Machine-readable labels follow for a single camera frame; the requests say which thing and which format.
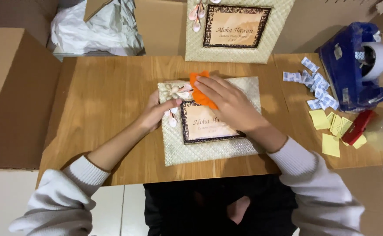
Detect person's right hand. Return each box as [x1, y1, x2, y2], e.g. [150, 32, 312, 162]
[194, 75, 267, 133]

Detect person's left hand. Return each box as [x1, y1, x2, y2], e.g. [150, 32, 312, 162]
[138, 90, 183, 133]

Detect orange cleaning cloth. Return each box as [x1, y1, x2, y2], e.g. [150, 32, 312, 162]
[189, 70, 219, 110]

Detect woven photo frame with shells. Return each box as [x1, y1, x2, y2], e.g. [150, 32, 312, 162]
[158, 76, 266, 167]
[185, 0, 296, 64]

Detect pile of blue-white packets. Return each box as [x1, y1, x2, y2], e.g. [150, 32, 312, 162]
[283, 57, 340, 111]

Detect crumpled white packing paper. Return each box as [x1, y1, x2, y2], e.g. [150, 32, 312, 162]
[50, 0, 145, 56]

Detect person's black trousers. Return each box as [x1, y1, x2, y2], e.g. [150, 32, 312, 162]
[143, 174, 299, 236]

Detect pile of yellow paper slips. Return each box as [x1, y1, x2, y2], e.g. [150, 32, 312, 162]
[309, 109, 367, 158]

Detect blue tape dispenser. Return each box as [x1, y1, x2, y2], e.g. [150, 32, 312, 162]
[315, 22, 383, 113]

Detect cardboard box with paper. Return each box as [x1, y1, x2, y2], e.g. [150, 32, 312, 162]
[46, 0, 188, 62]

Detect red tool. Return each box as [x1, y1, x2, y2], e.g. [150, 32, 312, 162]
[341, 110, 374, 146]

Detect large cardboard box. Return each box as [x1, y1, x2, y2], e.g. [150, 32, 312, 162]
[0, 15, 62, 170]

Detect white tape roll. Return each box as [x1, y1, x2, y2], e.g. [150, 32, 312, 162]
[361, 42, 383, 82]

